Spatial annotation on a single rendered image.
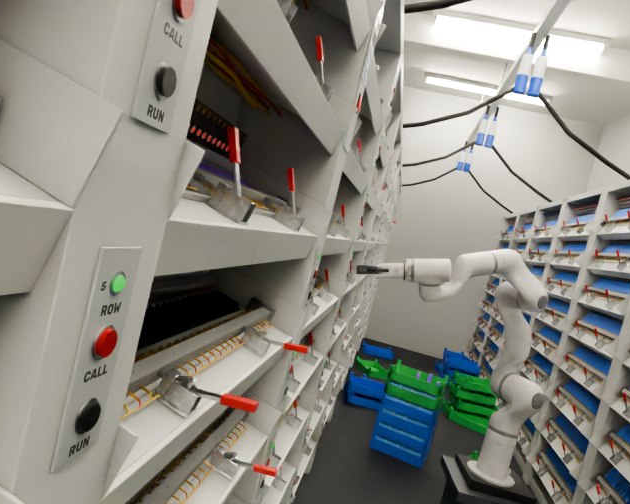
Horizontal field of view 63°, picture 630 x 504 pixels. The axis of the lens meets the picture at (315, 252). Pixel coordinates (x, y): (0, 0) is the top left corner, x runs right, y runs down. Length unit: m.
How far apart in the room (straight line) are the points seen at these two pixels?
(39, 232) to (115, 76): 0.08
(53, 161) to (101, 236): 0.04
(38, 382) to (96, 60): 0.15
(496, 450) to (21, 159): 2.16
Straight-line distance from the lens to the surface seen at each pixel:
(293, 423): 1.56
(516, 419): 2.26
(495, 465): 2.31
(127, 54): 0.28
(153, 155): 0.31
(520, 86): 3.00
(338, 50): 0.98
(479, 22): 4.27
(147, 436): 0.47
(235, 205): 0.50
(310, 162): 0.94
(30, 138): 0.27
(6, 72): 0.29
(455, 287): 1.93
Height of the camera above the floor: 1.13
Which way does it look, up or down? 3 degrees down
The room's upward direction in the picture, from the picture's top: 14 degrees clockwise
